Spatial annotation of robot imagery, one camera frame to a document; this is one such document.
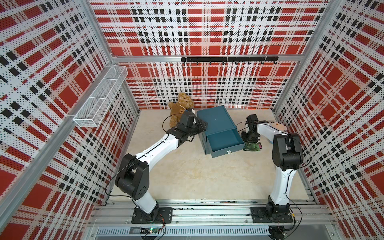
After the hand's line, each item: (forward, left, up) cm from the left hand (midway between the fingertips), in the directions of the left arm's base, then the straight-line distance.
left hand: (207, 125), depth 86 cm
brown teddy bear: (+29, +16, -8) cm, 35 cm away
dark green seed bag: (-3, -30, -20) cm, 36 cm away
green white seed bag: (-2, -35, -20) cm, 41 cm away
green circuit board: (-49, +27, -18) cm, 59 cm away
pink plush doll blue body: (+10, -50, -13) cm, 53 cm away
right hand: (+2, -28, -18) cm, 33 cm away
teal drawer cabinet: (+4, -7, +1) cm, 8 cm away
